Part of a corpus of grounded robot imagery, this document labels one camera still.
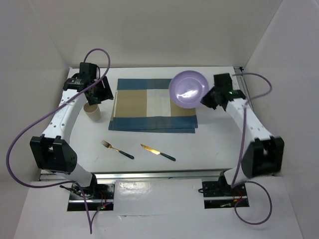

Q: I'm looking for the beige cup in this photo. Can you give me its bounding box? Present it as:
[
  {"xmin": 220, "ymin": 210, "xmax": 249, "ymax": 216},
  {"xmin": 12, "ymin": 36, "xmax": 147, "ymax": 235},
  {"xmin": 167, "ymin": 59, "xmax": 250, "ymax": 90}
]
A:
[{"xmin": 83, "ymin": 103, "xmax": 101, "ymax": 121}]

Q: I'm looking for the purple plate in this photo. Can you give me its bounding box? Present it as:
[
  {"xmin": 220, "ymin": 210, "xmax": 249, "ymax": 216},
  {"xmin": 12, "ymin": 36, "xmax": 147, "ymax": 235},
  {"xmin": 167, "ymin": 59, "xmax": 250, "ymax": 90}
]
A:
[{"xmin": 168, "ymin": 70, "xmax": 209, "ymax": 109}]

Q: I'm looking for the blue beige white placemat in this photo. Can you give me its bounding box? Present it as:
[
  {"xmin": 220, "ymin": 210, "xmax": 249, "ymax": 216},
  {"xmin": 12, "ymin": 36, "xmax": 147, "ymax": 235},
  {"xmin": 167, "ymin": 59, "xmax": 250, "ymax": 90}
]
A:
[{"xmin": 108, "ymin": 78, "xmax": 198, "ymax": 133}]

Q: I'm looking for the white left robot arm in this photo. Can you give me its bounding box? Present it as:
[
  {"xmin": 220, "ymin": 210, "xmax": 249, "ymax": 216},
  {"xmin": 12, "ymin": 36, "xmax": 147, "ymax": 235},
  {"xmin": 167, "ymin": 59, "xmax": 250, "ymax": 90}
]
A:
[{"xmin": 30, "ymin": 62, "xmax": 114, "ymax": 199}]

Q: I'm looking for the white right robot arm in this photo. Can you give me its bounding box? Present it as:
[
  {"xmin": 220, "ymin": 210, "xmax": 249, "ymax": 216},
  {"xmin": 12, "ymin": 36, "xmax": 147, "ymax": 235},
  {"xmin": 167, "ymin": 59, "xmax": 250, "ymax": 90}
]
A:
[{"xmin": 201, "ymin": 73, "xmax": 285, "ymax": 196}]

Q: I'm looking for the aluminium right rail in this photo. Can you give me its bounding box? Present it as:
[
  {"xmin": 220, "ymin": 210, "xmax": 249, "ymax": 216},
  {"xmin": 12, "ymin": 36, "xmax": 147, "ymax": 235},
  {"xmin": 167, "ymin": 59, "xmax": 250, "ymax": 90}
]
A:
[{"xmin": 234, "ymin": 67, "xmax": 251, "ymax": 99}]

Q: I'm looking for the aluminium rail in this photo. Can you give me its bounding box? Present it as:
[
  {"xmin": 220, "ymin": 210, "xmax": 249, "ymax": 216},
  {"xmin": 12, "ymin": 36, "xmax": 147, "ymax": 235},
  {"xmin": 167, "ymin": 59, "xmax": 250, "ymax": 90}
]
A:
[
  {"xmin": 38, "ymin": 169, "xmax": 275, "ymax": 182},
  {"xmin": 234, "ymin": 67, "xmax": 251, "ymax": 99}
]

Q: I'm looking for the gold fork green handle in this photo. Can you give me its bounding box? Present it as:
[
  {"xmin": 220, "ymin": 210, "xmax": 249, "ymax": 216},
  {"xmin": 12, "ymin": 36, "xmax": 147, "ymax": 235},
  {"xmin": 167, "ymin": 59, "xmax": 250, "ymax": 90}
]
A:
[{"xmin": 101, "ymin": 140, "xmax": 134, "ymax": 160}]

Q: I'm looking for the gold knife green handle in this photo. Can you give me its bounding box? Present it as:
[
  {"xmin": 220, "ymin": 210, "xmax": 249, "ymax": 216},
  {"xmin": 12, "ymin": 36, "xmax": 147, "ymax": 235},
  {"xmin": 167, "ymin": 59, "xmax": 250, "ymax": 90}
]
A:
[{"xmin": 141, "ymin": 144, "xmax": 176, "ymax": 161}]

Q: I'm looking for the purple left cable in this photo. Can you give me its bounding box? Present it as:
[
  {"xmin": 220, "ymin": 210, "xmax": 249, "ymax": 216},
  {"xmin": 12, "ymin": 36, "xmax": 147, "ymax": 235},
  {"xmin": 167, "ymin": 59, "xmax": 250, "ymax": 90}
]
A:
[{"xmin": 5, "ymin": 48, "xmax": 111, "ymax": 235}]

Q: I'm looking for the purple cable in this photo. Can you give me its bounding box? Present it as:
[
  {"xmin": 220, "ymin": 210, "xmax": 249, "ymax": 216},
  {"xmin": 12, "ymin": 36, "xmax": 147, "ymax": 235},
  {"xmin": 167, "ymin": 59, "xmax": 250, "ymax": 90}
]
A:
[
  {"xmin": 230, "ymin": 72, "xmax": 273, "ymax": 225},
  {"xmin": 5, "ymin": 48, "xmax": 111, "ymax": 235}
]

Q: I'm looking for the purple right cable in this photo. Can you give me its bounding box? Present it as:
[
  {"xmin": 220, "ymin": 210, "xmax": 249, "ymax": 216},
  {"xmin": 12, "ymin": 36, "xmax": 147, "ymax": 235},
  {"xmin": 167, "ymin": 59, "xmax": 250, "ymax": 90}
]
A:
[{"xmin": 230, "ymin": 72, "xmax": 273, "ymax": 225}]

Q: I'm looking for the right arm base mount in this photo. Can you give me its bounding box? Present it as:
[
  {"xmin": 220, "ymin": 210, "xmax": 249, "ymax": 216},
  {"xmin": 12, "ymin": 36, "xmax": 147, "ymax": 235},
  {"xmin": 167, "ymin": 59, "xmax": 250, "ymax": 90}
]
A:
[{"xmin": 198, "ymin": 180, "xmax": 249, "ymax": 209}]

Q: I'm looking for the aluminium front rail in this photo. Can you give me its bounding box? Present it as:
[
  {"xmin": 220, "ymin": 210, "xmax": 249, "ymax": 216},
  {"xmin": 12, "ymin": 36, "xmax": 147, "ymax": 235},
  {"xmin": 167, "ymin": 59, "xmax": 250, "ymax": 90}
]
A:
[{"xmin": 38, "ymin": 169, "xmax": 275, "ymax": 182}]

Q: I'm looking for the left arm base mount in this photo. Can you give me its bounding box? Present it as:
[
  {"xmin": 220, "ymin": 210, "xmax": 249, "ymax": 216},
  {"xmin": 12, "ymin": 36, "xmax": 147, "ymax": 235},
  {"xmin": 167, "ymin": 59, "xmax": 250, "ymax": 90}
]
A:
[{"xmin": 59, "ymin": 183, "xmax": 115, "ymax": 212}]

